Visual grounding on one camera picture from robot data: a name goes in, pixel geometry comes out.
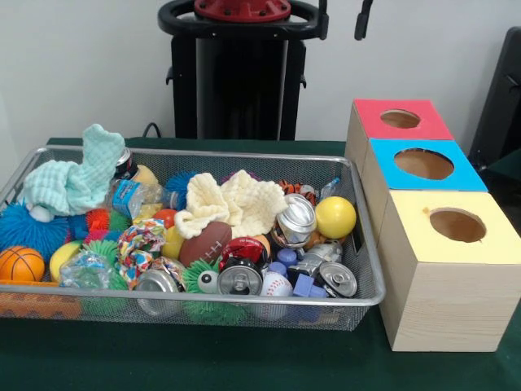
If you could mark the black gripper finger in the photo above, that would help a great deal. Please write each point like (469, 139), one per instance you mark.
(323, 20)
(363, 24)

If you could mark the cream waffle cloth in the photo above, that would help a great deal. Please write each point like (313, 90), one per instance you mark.
(244, 203)

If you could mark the crushed clear plastic bottle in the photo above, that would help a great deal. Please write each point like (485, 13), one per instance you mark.
(126, 195)

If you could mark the mint green waffle cloth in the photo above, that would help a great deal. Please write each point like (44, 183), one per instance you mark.
(81, 179)

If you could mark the red robot base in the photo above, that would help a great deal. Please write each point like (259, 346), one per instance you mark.
(244, 10)

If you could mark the silver mesh bin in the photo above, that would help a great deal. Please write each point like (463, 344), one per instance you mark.
(372, 281)

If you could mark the wooden box three holes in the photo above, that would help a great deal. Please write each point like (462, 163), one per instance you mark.
(447, 309)

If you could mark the black upright panel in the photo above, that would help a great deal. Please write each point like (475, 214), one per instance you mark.
(504, 102)

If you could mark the plain yellow ball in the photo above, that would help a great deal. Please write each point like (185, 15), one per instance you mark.
(335, 218)

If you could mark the dark green side tablecloth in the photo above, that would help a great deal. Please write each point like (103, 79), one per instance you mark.
(509, 163)

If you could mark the crushed silver can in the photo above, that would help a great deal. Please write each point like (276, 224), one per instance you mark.
(295, 222)

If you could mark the brown toy football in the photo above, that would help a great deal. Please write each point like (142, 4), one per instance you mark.
(203, 244)

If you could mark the dark can silver lid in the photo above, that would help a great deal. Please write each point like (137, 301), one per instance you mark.
(338, 279)

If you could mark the white toy baseball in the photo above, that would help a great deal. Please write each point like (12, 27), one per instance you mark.
(277, 285)

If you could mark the red black crushed can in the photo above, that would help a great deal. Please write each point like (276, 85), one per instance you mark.
(240, 277)

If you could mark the green spiky eyeball toy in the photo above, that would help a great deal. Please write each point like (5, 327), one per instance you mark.
(191, 281)

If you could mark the colourful patterned cloth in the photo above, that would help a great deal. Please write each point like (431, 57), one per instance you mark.
(138, 252)

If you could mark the blue spiky toy with eye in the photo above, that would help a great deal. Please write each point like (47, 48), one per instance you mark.
(24, 228)

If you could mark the orange toy basketball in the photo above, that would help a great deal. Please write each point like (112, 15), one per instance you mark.
(20, 264)

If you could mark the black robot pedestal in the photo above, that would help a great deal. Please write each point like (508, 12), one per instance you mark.
(264, 102)

